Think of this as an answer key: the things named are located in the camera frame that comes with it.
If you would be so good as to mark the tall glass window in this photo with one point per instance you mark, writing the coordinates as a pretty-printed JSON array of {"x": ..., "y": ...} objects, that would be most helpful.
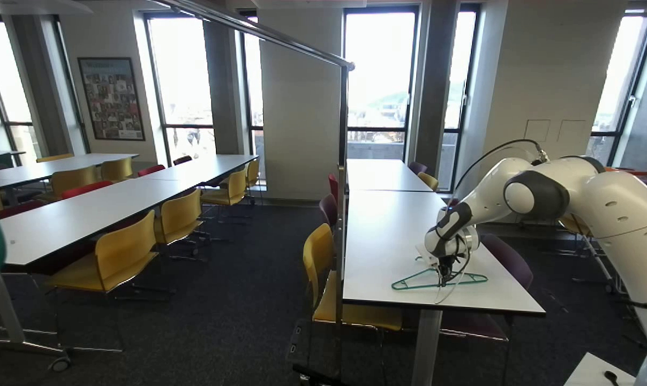
[
  {"x": 379, "y": 65},
  {"x": 9, "y": 86},
  {"x": 619, "y": 72},
  {"x": 179, "y": 77},
  {"x": 461, "y": 72},
  {"x": 250, "y": 92}
]

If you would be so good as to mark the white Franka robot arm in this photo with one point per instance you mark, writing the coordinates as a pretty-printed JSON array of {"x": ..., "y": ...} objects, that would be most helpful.
[{"x": 623, "y": 215}]

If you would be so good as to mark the purple chair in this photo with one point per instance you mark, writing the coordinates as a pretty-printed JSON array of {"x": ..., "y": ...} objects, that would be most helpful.
[
  {"x": 328, "y": 209},
  {"x": 416, "y": 167}
]

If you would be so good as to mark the white robot stand top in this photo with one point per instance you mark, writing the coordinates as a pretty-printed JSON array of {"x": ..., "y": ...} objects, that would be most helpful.
[{"x": 588, "y": 372}]

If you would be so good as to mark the metal clothes rack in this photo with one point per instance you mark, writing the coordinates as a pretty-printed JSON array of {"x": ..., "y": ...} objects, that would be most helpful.
[{"x": 343, "y": 120}]

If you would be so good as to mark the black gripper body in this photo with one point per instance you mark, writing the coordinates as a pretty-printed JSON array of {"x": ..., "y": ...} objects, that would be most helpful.
[{"x": 455, "y": 256}]

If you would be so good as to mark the white work table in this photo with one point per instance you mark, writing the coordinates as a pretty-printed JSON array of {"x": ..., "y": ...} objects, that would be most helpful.
[{"x": 388, "y": 242}]

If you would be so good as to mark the large framed wall picture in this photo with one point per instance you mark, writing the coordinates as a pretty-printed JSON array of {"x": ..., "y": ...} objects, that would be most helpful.
[{"x": 111, "y": 99}]

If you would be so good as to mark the dark chair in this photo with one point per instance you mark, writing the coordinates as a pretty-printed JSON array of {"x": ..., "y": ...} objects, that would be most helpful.
[{"x": 182, "y": 160}]

